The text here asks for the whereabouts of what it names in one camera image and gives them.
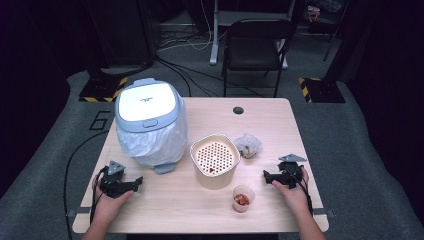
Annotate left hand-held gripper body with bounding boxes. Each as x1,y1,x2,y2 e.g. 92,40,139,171
99,160,132,200

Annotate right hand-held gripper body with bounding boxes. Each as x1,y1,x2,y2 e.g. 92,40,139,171
277,153,308,190

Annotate person's left hand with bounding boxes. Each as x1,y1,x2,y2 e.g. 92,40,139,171
92,189,135,222

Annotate person's right hand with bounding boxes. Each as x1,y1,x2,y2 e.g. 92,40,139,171
271,166,311,218

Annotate crumpled clear plastic bag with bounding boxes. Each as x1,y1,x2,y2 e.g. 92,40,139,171
233,133,264,160

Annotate red food scraps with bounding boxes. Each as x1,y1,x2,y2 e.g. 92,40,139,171
234,194,251,206

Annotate white plastic trash bag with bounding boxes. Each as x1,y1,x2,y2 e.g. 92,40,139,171
115,99,189,168

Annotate small pink cup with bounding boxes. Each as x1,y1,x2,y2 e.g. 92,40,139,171
232,184,256,214

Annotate beige strainer container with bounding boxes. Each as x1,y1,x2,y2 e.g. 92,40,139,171
189,133,242,191

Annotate black stand base striped tape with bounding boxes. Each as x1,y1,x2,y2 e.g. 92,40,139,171
298,77,347,104
78,76,130,104

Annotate black folding chair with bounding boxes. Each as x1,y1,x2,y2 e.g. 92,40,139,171
221,18,296,98

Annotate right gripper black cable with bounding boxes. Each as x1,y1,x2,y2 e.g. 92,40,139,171
282,165,314,216

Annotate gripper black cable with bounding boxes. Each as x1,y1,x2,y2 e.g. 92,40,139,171
282,165,314,216
89,166,109,225

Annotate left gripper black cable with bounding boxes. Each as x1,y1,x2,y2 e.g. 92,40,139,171
89,166,109,225

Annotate grey table bracket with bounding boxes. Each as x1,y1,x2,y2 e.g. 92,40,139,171
313,207,335,219
65,206,92,219

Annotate black cable bundle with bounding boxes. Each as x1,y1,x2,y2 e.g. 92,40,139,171
155,55,265,98

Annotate white cable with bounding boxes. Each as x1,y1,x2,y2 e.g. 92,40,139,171
156,0,215,53

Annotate white desk frame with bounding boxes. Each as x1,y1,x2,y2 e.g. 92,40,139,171
208,0,290,70

